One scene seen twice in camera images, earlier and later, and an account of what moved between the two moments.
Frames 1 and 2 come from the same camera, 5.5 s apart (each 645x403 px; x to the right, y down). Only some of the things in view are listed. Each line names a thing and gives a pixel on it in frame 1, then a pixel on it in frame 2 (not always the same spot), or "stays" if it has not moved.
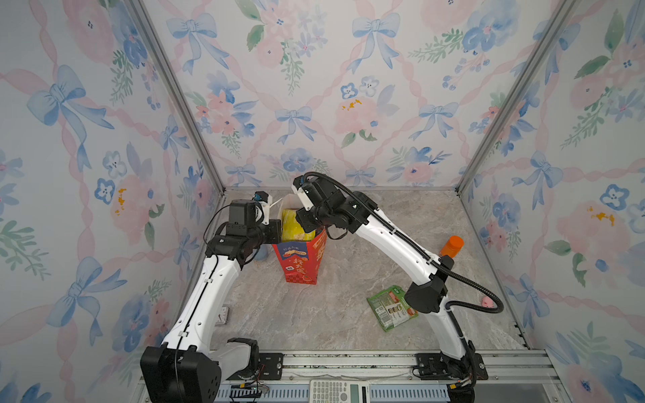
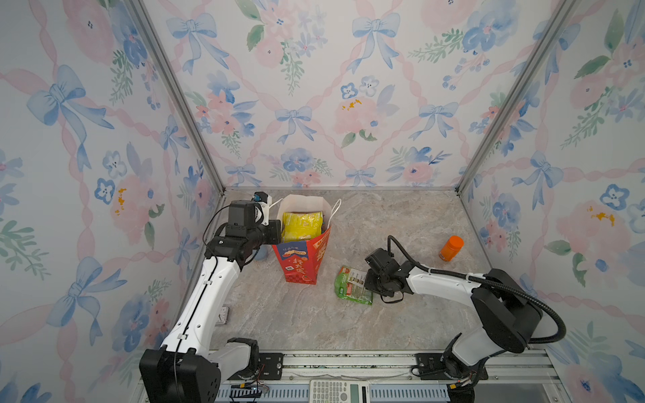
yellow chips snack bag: (292, 229) stays
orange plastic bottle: (453, 246) stays
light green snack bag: (391, 308) -> (350, 284)
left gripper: (275, 226) stays
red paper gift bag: (300, 260) stays
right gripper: (302, 219) -> (369, 279)
